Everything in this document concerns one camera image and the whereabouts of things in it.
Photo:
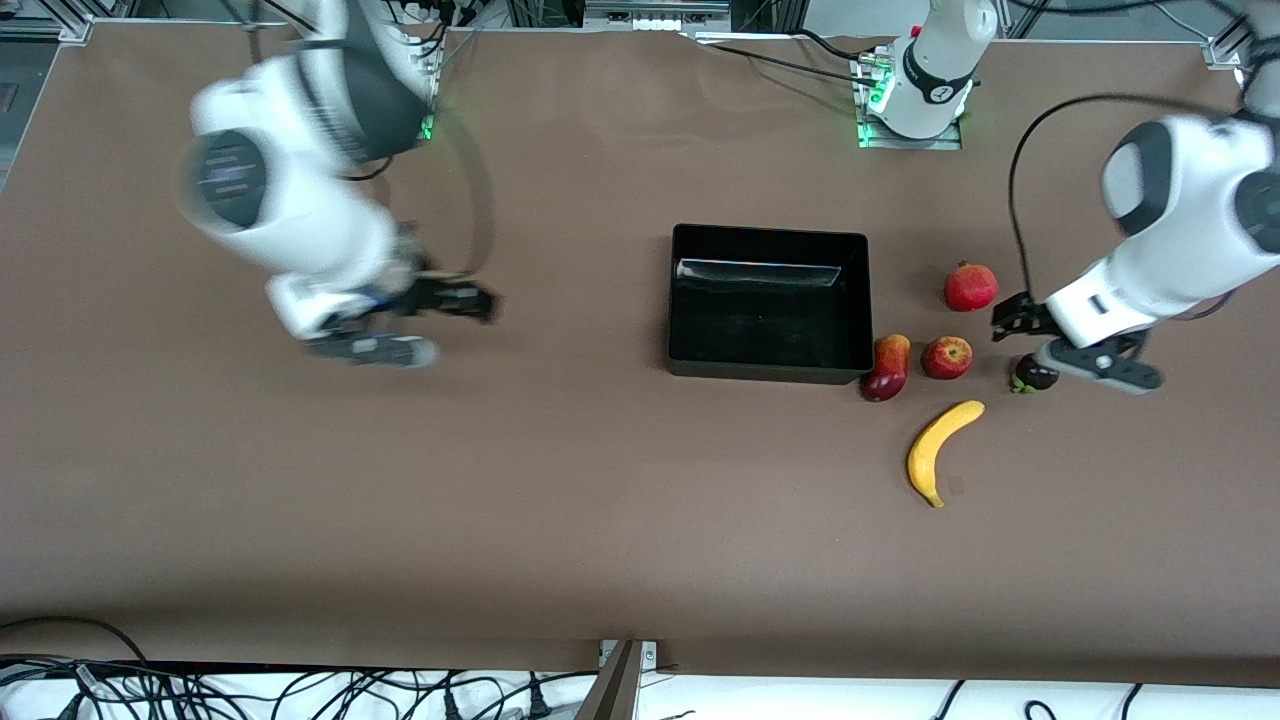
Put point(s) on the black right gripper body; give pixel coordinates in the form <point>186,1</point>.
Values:
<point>438,296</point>

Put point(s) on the grey power strip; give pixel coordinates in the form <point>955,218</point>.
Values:
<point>655,22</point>

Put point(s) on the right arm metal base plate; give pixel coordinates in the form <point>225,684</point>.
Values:
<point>433,100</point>

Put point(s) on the yellow banana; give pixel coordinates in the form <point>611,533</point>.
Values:
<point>935,450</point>

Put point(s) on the red mango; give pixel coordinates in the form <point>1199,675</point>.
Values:
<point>886,368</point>

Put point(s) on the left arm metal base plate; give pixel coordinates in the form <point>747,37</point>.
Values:
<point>940,143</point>

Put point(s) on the black plastic box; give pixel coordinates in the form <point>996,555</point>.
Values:
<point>765,330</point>

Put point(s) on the dark purple mangosteen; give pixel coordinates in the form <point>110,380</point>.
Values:
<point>1030,378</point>

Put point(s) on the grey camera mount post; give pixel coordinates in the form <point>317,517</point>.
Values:
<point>612,690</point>

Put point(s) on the red yellow apple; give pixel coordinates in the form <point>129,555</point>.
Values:
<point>947,357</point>

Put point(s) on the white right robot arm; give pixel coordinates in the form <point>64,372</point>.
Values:
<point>300,190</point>

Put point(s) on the red pomegranate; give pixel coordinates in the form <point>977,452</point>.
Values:
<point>971,287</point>

